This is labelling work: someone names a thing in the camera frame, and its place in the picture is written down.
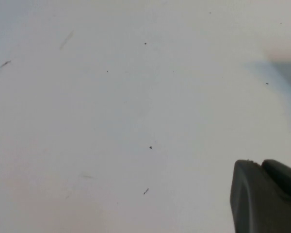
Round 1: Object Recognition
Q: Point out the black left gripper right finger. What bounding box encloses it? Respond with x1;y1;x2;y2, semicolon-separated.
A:
260;159;291;202

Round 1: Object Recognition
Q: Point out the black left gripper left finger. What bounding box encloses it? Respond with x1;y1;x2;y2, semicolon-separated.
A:
230;159;291;233

